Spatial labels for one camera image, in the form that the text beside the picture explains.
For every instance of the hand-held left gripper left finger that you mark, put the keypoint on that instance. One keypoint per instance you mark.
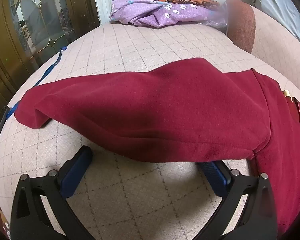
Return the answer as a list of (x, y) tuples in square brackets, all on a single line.
[(75, 172)]

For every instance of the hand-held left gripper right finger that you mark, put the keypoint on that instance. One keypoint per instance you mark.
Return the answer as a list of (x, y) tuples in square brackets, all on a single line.
[(211, 177)]

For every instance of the dark red sweater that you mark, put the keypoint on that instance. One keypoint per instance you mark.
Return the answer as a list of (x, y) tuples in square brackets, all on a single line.
[(152, 110)]

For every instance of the pink quilted bed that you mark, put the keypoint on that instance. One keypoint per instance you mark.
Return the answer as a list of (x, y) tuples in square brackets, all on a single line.
[(140, 45)]

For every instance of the wooden door with stained glass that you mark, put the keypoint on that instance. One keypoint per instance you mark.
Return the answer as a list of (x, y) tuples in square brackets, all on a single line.
[(40, 30)]

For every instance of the brown-ended bolster pillow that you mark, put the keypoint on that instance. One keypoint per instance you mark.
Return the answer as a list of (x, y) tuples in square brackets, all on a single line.
[(241, 25)]

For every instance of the clear plastic bag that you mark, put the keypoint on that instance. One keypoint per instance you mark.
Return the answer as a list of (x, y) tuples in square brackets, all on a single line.
[(218, 20)]

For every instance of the purple floral cloth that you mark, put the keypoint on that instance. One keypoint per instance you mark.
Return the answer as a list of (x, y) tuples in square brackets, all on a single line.
[(145, 10)]

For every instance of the grey pillow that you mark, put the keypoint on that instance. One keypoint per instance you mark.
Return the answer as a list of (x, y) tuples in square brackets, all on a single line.
[(280, 7)]

